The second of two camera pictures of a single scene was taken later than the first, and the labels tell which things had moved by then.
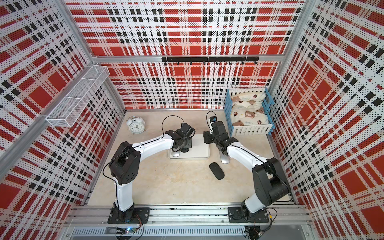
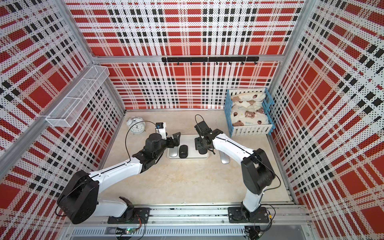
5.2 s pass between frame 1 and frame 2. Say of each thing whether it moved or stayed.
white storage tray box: stayed
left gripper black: moved
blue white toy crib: stayed
